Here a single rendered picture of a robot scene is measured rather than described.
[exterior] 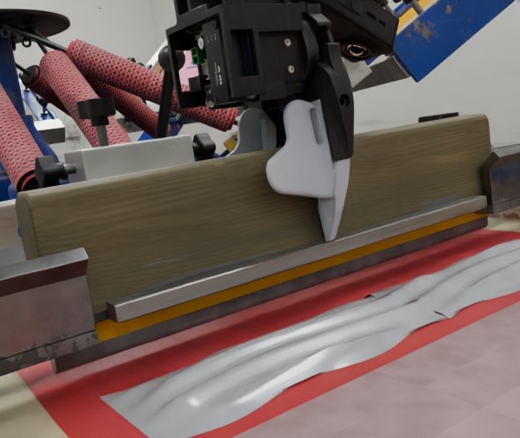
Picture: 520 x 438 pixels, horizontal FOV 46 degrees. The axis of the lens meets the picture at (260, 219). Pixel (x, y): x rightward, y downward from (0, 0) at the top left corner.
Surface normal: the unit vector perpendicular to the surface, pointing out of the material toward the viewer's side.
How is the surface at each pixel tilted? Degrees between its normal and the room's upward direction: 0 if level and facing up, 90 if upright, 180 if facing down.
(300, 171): 82
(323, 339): 33
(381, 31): 87
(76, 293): 90
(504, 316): 0
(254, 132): 98
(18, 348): 90
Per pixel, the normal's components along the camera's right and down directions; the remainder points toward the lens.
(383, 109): -0.81, 0.20
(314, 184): 0.54, -0.09
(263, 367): 0.20, -0.83
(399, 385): -0.14, -0.98
